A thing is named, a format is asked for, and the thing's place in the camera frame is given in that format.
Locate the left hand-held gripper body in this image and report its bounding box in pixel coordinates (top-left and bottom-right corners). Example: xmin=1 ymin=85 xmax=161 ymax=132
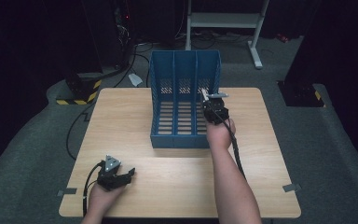
xmin=97 ymin=154 xmax=126 ymax=192

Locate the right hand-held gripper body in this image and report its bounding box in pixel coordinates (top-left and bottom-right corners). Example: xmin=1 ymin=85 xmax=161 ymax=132
xmin=201 ymin=91 xmax=230 ymax=126

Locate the blue plastic file rack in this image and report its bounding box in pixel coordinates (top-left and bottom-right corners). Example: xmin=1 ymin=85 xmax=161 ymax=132
xmin=148 ymin=49 xmax=222 ymax=149

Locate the person's left hand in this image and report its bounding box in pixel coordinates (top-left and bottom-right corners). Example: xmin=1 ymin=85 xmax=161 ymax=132
xmin=88 ymin=182 xmax=128 ymax=217

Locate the person's right hand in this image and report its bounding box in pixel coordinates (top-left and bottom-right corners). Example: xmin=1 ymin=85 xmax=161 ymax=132
xmin=205 ymin=118 xmax=237 ymax=151

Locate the grey tape piece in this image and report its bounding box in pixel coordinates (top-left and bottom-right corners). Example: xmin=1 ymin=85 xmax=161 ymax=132
xmin=57 ymin=188 xmax=78 ymax=198
xmin=282 ymin=183 xmax=302 ymax=193

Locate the white object on floor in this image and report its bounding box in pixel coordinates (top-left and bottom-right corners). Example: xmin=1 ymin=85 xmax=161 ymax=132
xmin=127 ymin=73 xmax=144 ymax=88

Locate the white metal stand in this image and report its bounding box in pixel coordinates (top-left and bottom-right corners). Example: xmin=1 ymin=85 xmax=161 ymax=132
xmin=184 ymin=0 xmax=270 ymax=70

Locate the small red object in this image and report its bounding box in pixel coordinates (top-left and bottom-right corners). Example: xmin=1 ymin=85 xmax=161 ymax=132
xmin=276 ymin=32 xmax=290 ymax=44

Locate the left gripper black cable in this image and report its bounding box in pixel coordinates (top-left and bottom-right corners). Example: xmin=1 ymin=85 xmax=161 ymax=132
xmin=81 ymin=160 xmax=106 ymax=217

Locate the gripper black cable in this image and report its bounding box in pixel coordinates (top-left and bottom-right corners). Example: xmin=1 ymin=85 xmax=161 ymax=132
xmin=81 ymin=160 xmax=106 ymax=217
xmin=212 ymin=105 xmax=247 ymax=181

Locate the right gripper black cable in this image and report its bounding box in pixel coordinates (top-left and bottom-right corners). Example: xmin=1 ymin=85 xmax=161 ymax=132
xmin=212 ymin=105 xmax=247 ymax=181

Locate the black floor cable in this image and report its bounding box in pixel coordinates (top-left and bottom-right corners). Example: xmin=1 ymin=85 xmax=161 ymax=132
xmin=65 ymin=102 xmax=98 ymax=161

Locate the bundle of black cables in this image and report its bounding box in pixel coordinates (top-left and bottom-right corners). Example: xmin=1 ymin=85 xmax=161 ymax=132
xmin=113 ymin=41 xmax=154 ymax=89

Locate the black post with striped base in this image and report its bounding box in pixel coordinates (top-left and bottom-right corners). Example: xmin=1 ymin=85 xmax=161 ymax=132
xmin=55 ymin=0 xmax=103 ymax=106
xmin=277 ymin=0 xmax=326 ymax=108

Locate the dark equipment with wires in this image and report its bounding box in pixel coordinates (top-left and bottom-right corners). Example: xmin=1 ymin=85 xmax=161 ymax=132
xmin=113 ymin=0 xmax=133 ymax=70

